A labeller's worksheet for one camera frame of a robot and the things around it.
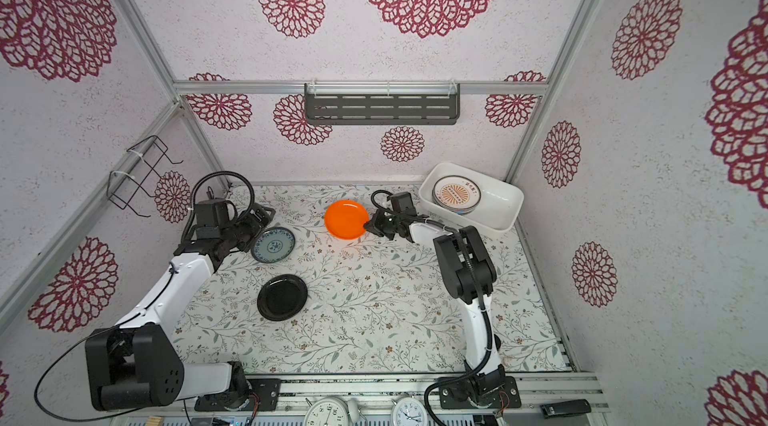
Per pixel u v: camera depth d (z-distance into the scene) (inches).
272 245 40.5
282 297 35.3
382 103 36.2
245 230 29.0
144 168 31.4
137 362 16.0
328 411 27.0
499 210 43.5
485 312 23.2
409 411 27.0
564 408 27.5
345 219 38.7
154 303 18.2
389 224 35.4
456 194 44.3
